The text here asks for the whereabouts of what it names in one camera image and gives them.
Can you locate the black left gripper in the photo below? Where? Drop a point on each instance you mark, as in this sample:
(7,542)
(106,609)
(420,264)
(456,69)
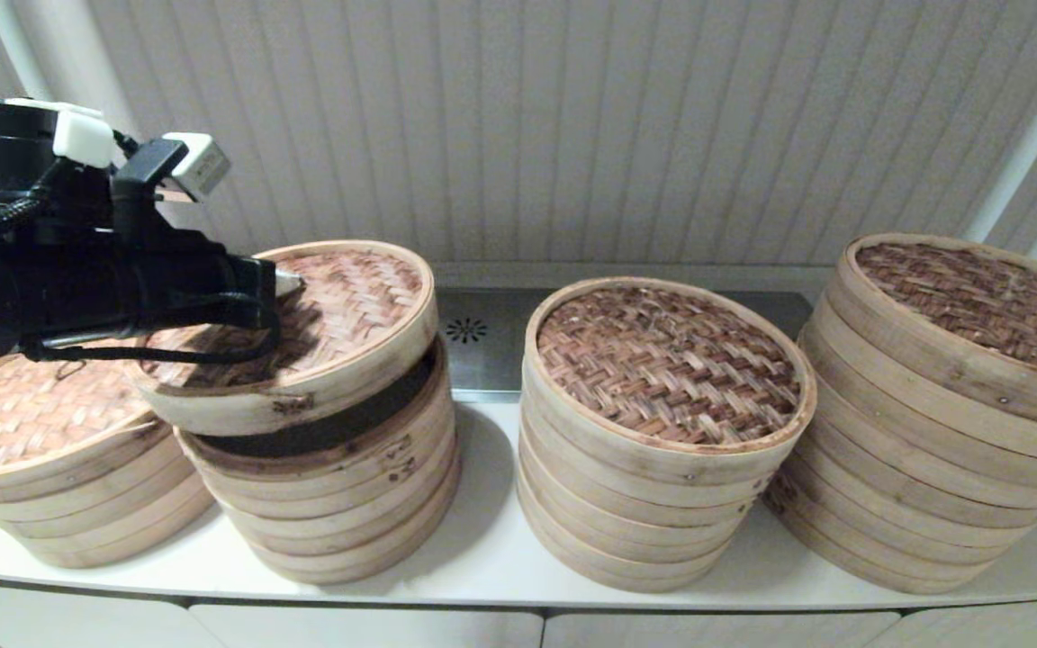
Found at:
(203,288)

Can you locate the stainless steel drain plate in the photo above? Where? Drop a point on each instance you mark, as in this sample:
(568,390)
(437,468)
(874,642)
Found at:
(491,360)

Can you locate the beige cabinet door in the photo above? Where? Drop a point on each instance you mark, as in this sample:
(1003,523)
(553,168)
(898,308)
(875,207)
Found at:
(716,633)
(365,630)
(59,621)
(1005,625)

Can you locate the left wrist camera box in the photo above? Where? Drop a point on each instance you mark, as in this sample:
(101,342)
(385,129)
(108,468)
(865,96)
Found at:
(199,166)

